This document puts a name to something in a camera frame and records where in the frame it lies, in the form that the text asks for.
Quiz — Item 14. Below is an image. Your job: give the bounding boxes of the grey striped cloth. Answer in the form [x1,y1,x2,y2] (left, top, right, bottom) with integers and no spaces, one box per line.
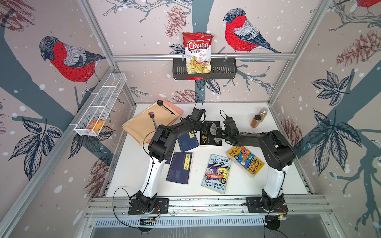
[209,123,221,143]

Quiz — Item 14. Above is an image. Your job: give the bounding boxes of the black book with face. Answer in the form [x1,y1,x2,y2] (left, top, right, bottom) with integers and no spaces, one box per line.
[200,121,222,147]

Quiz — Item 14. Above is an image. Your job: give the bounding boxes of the blue book yellow label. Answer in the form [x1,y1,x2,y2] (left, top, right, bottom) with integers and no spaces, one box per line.
[178,131,200,152]

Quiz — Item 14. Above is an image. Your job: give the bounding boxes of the yellow orange treehouse book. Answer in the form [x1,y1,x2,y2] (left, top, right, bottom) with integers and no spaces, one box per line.
[227,146,265,178]

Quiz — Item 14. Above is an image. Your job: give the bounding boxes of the colourful treehouse book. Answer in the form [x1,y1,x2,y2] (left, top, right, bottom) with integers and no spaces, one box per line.
[201,154,232,194]

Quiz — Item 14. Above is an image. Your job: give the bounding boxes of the dark blue book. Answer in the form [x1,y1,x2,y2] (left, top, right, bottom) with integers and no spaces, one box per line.
[166,152,193,184]

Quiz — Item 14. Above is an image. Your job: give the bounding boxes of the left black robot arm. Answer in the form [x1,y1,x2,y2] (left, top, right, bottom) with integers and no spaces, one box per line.
[136,108,206,212]

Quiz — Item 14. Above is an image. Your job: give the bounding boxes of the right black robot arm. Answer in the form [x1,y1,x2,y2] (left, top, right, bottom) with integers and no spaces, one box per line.
[207,116,295,212]

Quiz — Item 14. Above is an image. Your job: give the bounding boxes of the pink tray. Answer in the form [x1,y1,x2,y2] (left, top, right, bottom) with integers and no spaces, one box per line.
[161,98,184,118]

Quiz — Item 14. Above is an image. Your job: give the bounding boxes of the brown spice jar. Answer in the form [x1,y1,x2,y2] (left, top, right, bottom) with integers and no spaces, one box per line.
[251,114,262,128]

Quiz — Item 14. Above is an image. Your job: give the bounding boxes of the tan spice jar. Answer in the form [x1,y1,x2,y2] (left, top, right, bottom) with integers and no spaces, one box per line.
[259,108,268,121]

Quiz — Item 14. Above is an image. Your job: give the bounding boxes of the black spoon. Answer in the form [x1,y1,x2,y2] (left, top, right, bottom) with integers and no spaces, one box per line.
[156,100,176,116]

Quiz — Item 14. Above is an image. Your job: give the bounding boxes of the iridescent purple spoon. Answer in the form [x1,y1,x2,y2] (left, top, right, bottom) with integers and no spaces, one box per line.
[148,112,158,130]

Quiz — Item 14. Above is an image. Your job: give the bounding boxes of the tan paper sheet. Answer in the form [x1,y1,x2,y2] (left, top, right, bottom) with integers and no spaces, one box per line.
[123,103,179,145]

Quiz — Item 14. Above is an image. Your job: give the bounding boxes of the red cassava chips bag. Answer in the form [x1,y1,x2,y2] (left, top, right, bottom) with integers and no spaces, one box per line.
[183,32,213,74]

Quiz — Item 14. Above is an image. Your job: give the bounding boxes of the orange packet in shelf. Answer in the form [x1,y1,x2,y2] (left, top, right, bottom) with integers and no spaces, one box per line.
[87,120,105,132]

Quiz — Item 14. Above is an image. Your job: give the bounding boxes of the black wall basket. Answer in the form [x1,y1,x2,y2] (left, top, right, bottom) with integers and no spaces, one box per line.
[172,58,237,80]

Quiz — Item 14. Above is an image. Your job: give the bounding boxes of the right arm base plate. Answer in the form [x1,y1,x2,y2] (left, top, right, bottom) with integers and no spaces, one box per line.
[245,196,289,213]

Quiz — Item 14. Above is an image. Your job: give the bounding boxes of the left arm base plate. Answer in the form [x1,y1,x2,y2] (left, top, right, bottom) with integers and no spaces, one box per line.
[128,198,169,215]

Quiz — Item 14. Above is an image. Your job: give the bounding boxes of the white wire shelf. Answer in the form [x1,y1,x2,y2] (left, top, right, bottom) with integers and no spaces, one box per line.
[74,72,127,136]

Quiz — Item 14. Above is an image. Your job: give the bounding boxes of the black cable left base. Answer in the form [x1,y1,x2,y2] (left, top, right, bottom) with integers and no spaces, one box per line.
[112,187,155,231]

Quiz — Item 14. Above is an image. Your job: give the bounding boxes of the black cable base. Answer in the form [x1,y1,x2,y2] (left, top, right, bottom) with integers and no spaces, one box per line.
[263,208,288,238]
[112,187,155,231]

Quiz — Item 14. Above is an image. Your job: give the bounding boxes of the black cable right base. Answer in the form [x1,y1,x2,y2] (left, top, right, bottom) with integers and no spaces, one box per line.
[263,208,288,238]

